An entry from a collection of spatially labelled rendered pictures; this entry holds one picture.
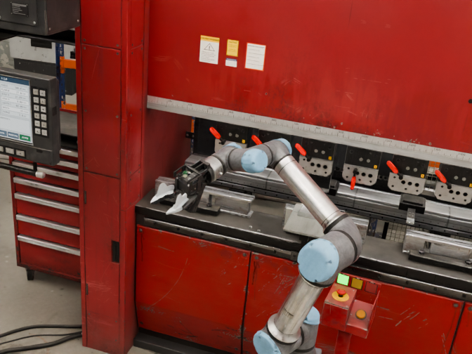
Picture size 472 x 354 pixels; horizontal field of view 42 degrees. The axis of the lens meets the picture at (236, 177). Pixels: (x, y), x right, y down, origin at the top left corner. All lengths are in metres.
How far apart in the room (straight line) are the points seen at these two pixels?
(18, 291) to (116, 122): 1.57
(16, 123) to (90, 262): 0.92
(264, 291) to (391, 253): 0.63
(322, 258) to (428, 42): 1.13
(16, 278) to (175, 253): 1.36
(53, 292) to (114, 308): 0.77
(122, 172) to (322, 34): 1.08
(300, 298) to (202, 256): 1.17
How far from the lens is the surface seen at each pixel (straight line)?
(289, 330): 2.05
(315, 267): 1.82
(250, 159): 1.91
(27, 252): 3.93
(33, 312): 3.84
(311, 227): 2.72
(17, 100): 2.56
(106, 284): 3.23
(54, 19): 2.47
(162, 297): 3.26
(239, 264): 2.99
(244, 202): 2.96
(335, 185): 3.08
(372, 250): 2.89
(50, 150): 2.55
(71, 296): 3.93
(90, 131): 2.89
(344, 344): 2.82
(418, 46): 2.60
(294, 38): 2.65
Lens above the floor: 2.30
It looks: 25 degrees down
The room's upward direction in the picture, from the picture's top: 5 degrees clockwise
